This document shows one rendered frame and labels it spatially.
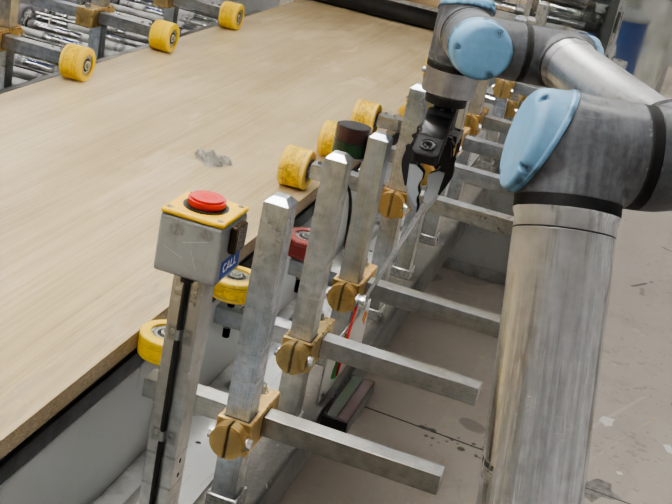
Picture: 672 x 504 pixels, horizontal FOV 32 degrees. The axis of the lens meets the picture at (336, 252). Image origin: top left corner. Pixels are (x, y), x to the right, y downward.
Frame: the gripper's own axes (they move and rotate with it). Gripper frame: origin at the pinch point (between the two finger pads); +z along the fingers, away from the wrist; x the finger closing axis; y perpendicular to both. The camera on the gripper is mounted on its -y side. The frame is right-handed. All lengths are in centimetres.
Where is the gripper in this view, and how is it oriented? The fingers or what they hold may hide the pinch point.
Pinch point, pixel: (417, 209)
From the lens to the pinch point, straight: 200.0
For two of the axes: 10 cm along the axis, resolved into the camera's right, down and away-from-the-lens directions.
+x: -9.4, -2.8, 2.1
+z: -1.9, 9.1, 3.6
